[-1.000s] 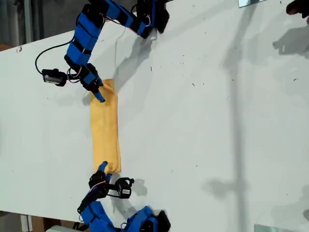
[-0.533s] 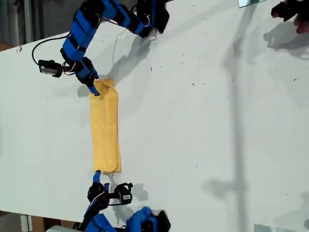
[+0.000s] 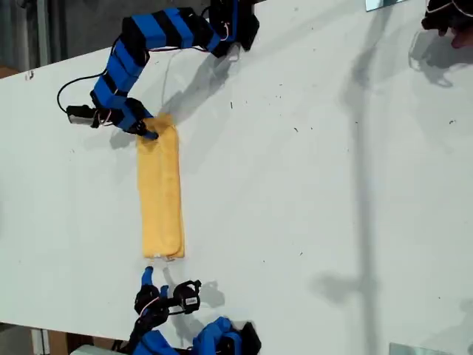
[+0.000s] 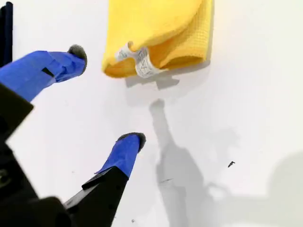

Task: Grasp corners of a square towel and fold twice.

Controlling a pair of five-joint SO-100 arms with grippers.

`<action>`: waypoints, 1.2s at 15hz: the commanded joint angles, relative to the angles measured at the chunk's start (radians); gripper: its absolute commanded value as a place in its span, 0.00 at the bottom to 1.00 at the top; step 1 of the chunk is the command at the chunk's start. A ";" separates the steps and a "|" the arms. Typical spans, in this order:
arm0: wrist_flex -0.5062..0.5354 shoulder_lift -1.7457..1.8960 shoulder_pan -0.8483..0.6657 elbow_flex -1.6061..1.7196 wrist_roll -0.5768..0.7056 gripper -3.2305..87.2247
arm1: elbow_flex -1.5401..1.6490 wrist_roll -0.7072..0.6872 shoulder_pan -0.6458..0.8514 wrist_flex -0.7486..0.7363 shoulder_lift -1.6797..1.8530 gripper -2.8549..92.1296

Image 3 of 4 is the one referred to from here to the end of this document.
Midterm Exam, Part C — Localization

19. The yellow square towel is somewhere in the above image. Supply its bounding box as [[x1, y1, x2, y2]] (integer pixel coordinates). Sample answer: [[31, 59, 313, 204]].
[[136, 113, 187, 261]]

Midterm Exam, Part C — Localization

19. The person's hand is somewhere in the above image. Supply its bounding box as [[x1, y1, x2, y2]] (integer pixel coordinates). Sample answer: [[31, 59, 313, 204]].
[[450, 16, 473, 50]]

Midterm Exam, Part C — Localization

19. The white container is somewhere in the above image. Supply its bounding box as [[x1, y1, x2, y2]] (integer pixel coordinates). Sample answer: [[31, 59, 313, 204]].
[[69, 344, 116, 355]]

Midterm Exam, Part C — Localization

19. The grey metal table leg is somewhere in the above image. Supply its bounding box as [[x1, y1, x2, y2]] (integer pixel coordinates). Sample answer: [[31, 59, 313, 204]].
[[30, 327, 51, 355]]

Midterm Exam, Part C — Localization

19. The red white servo wire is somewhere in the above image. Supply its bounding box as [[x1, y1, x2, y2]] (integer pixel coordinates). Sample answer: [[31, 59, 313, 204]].
[[94, 108, 120, 127], [134, 297, 164, 316]]

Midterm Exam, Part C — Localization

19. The black camera box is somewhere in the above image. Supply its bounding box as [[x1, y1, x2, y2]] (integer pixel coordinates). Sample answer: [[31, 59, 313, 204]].
[[66, 104, 96, 127], [172, 280, 203, 316]]

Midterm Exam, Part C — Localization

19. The black camera cable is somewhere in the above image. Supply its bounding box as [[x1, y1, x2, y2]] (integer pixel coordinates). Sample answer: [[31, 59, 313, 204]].
[[56, 75, 109, 112]]

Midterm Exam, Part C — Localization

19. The black leader arm handle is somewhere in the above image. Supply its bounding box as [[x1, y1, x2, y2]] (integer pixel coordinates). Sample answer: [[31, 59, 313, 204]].
[[421, 0, 473, 37]]

